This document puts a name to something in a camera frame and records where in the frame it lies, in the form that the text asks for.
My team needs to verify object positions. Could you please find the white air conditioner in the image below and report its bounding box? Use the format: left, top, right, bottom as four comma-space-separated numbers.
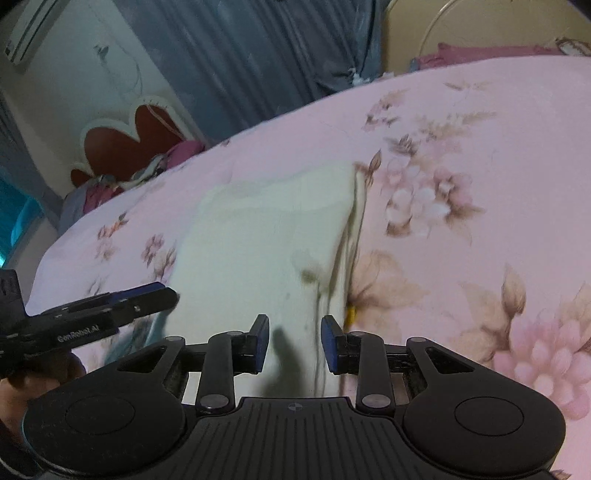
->
3, 0, 64, 66

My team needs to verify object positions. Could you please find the person left hand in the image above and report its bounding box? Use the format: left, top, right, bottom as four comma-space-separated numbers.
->
1, 351, 86, 461

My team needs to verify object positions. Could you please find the cream arched headboard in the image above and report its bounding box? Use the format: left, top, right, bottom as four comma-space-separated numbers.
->
382, 0, 590, 74

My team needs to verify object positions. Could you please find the white hanging cable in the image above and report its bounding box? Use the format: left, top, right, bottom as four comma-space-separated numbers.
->
94, 43, 187, 139

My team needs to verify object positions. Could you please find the pink floral bed sheet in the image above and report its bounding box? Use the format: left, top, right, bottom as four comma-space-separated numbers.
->
26, 56, 590, 479

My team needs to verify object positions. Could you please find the magenta pillow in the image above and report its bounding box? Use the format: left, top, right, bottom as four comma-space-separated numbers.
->
409, 43, 562, 72

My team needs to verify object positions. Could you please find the pale green knit sweater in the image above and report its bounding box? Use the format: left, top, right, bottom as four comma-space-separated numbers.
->
106, 163, 366, 397

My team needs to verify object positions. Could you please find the red heart-shaped headboard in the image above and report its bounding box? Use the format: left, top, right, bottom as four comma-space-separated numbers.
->
70, 95, 206, 187

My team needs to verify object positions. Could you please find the blue curtain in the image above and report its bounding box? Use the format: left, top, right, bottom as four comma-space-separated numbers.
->
115, 0, 388, 143

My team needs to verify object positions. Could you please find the white pump bottle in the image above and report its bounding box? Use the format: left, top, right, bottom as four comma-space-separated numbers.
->
349, 68, 369, 87

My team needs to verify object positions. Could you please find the pile of clothes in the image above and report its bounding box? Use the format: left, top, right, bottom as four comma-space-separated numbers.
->
57, 140, 206, 236

